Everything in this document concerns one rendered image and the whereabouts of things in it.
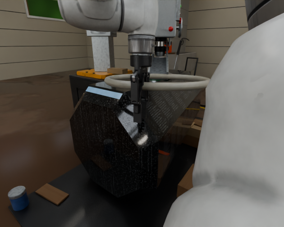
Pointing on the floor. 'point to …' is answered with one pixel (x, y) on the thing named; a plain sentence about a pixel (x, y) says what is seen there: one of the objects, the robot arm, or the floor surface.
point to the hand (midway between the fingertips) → (139, 111)
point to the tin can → (18, 198)
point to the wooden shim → (52, 194)
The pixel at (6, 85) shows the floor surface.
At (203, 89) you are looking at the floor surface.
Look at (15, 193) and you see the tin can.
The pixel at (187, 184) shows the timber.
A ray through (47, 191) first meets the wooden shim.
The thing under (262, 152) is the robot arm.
